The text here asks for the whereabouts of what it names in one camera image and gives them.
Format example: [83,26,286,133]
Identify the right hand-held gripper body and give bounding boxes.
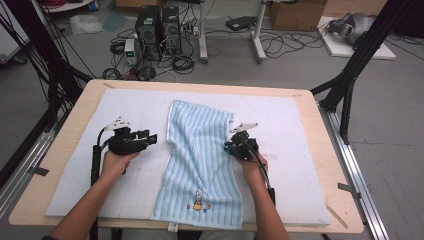
[228,122,260,161]

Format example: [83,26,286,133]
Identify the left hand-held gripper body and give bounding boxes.
[104,116,150,157]

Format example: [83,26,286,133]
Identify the blue striped towel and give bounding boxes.
[149,99,244,233]

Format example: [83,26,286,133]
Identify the person's right hand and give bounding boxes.
[236,153,269,183]

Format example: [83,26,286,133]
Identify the person's left hand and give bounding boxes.
[99,149,141,183]

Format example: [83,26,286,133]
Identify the white foam mat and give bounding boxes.
[44,88,333,226]

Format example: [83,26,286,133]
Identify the white power supply unit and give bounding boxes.
[123,38,138,66]

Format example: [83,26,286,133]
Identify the black tape piece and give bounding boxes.
[28,165,50,177]
[337,182,362,200]

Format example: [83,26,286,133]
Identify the large black computer tower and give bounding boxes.
[134,5,163,62]

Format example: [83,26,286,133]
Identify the slim black computer tower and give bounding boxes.
[161,5,183,56]

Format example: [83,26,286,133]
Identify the thin wooden stick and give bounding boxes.
[324,203,349,230]

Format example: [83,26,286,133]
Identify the white desk leg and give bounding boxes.
[251,0,268,64]
[198,0,209,64]

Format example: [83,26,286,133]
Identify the teal sheet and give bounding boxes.
[101,11,128,33]

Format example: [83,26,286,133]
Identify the flat black device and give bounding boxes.
[225,15,258,32]

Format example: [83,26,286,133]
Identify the clear plastic bag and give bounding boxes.
[69,14,104,36]

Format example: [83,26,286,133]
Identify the white floor board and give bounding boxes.
[316,15,398,61]

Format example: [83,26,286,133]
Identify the brown cardboard box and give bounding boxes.
[268,0,328,32]

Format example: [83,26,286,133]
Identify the white round table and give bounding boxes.
[41,0,94,14]

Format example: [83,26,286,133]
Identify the white cabinet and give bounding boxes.
[0,0,31,64]

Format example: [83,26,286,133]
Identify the grey headset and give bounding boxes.
[326,12,376,46]

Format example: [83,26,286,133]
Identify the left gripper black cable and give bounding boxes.
[89,128,113,240]

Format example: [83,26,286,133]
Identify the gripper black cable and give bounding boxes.
[243,138,277,206]
[89,128,113,240]

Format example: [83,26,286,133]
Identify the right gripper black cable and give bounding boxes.
[243,138,277,206]

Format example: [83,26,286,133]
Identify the black cable coil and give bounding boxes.
[171,54,196,75]
[109,41,126,56]

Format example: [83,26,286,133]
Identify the aluminium rail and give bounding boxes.
[318,104,391,240]
[0,109,73,221]

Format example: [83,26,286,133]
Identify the loose black floor cables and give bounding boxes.
[259,28,329,59]

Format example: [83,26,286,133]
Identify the black frame with cables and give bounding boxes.
[0,0,94,188]

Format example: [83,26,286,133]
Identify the black frame strut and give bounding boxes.
[309,0,414,146]

